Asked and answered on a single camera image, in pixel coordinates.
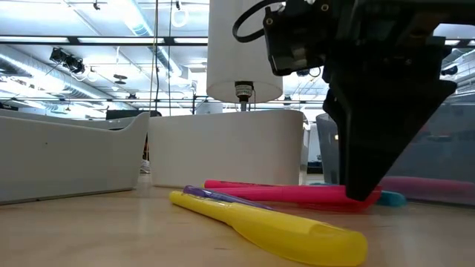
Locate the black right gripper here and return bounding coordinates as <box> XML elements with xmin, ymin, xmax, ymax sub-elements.
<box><xmin>321</xmin><ymin>0</ymin><xmax>475</xmax><ymax>202</ymax></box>

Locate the teal highlighter marker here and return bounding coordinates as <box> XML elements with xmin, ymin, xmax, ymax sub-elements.
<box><xmin>308</xmin><ymin>181</ymin><xmax>408</xmax><ymax>208</ymax></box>

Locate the yellow highlighter marker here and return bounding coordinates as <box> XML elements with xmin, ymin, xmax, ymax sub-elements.
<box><xmin>168</xmin><ymin>190</ymin><xmax>369</xmax><ymax>267</ymax></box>

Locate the white plastic bin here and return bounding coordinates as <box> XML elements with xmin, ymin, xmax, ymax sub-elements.
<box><xmin>147</xmin><ymin>109</ymin><xmax>309</xmax><ymax>188</ymax></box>

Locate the purple highlighter marker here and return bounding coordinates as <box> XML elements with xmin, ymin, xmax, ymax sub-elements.
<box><xmin>183</xmin><ymin>185</ymin><xmax>275</xmax><ymax>211</ymax></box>

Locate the dark grey translucent bin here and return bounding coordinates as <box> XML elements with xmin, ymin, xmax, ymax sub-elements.
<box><xmin>315</xmin><ymin>96</ymin><xmax>475</xmax><ymax>207</ymax></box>

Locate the white hanging cylinder lamp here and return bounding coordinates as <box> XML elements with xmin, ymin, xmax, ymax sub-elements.
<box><xmin>206</xmin><ymin>0</ymin><xmax>284</xmax><ymax>112</ymax></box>

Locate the light grey plastic bin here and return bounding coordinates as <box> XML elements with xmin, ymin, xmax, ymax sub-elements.
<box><xmin>0</xmin><ymin>111</ymin><xmax>151</xmax><ymax>206</ymax></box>

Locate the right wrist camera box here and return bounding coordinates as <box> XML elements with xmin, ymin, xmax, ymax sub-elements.
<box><xmin>262</xmin><ymin>0</ymin><xmax>337</xmax><ymax>77</ymax></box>

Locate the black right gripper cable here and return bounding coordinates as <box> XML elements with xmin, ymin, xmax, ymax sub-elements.
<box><xmin>232</xmin><ymin>0</ymin><xmax>285</xmax><ymax>44</ymax></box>

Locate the black hanging cable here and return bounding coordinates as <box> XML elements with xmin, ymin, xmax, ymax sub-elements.
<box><xmin>148</xmin><ymin>0</ymin><xmax>161</xmax><ymax>112</ymax></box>

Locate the white hanging ring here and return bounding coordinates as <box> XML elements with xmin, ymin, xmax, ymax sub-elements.
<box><xmin>170</xmin><ymin>6</ymin><xmax>189</xmax><ymax>29</ymax></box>

